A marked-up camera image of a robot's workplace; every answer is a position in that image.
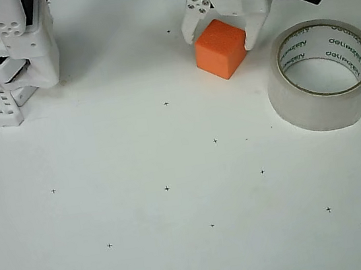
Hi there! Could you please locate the orange cube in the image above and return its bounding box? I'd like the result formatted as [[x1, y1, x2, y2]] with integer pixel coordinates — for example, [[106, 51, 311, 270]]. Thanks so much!
[[191, 15, 253, 84]]

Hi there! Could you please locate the clear packing tape roll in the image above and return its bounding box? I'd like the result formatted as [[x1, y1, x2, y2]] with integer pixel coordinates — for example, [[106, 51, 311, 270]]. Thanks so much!
[[258, 13, 361, 139]]

